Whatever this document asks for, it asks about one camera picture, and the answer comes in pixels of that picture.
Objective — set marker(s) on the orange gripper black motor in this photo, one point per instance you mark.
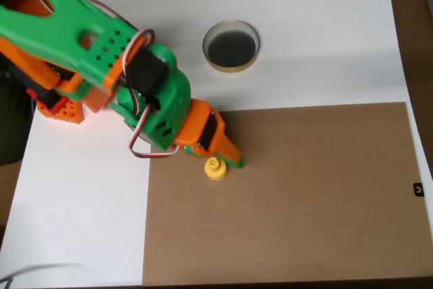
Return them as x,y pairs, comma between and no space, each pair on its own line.
200,126

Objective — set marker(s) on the small yellow peg piece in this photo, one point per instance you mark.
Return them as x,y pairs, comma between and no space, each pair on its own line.
215,171

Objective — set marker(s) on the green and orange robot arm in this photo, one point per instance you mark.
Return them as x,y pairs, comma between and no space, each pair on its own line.
67,35

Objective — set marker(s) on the round dish with dark bottom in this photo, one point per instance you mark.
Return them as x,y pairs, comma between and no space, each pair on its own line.
232,48

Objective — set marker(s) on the brown cardboard sheet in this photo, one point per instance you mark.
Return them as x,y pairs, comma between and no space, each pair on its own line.
287,218

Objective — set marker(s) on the large white base sheet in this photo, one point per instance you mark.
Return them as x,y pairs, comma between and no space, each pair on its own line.
304,4

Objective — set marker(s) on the red and black clamp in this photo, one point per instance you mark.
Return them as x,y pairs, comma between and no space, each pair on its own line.
50,101

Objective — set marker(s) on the small black tag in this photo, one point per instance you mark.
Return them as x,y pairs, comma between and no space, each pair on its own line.
418,189

